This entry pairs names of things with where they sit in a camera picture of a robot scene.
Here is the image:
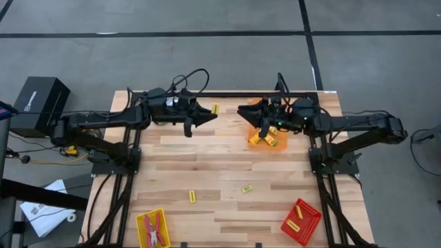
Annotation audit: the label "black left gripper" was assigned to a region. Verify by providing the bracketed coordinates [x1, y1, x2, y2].
[147, 87, 218, 138]

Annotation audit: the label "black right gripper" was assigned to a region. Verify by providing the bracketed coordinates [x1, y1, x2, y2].
[236, 98, 311, 138]

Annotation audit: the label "pink-handled pliers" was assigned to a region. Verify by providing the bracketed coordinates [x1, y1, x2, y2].
[151, 212, 167, 247]
[143, 214, 160, 248]

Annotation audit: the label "orange translucent plastic bin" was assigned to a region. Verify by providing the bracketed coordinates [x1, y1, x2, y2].
[247, 98, 289, 152]

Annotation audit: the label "red plastic mesh basket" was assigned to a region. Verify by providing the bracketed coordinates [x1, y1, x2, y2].
[280, 198, 323, 247]

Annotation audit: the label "yellow plastic mesh basket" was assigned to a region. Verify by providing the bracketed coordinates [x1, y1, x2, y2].
[135, 207, 172, 248]

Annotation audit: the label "black cardboard box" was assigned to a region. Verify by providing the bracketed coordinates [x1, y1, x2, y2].
[9, 76, 72, 138]

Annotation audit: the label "white paper sheets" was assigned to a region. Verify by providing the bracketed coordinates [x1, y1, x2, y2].
[19, 178, 77, 238]

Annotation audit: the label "blue red device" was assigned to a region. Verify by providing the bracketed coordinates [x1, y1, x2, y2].
[0, 100, 19, 121]

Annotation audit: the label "dark side desk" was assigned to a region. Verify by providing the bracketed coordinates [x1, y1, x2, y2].
[0, 174, 94, 248]

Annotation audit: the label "black metal rig frame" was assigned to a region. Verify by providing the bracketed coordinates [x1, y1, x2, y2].
[79, 90, 380, 248]

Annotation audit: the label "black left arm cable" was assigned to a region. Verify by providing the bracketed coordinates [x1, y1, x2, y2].
[165, 68, 211, 101]

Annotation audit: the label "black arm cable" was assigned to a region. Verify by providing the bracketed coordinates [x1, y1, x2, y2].
[274, 72, 292, 104]
[165, 68, 211, 101]

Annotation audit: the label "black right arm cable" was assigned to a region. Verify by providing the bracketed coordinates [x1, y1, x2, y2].
[274, 72, 292, 104]

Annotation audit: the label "yellow floor cable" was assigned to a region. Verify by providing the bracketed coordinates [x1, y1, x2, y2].
[29, 152, 90, 165]

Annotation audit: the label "black floor cable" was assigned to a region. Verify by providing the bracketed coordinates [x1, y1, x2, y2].
[409, 127, 441, 177]

